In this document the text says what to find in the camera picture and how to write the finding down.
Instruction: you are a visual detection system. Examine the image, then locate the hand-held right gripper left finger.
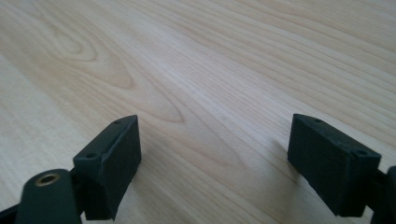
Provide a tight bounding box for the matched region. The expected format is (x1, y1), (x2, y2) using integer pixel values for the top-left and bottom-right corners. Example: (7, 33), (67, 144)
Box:
(72, 114), (143, 221)

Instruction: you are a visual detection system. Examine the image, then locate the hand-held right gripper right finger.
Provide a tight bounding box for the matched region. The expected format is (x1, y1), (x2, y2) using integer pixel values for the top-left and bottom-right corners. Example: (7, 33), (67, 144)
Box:
(287, 113), (382, 218)

